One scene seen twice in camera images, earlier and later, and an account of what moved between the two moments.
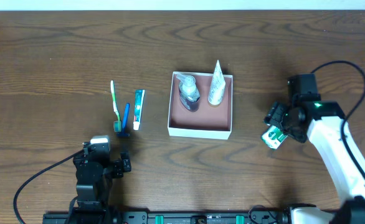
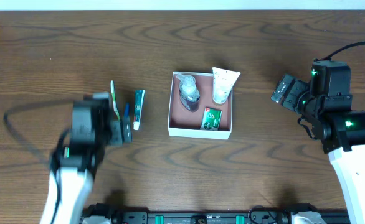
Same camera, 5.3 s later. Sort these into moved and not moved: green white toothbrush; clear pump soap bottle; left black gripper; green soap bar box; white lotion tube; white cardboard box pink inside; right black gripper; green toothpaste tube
Moved: left black gripper; right black gripper; white lotion tube; green soap bar box
Not moved: clear pump soap bottle; green toothpaste tube; green white toothbrush; white cardboard box pink inside
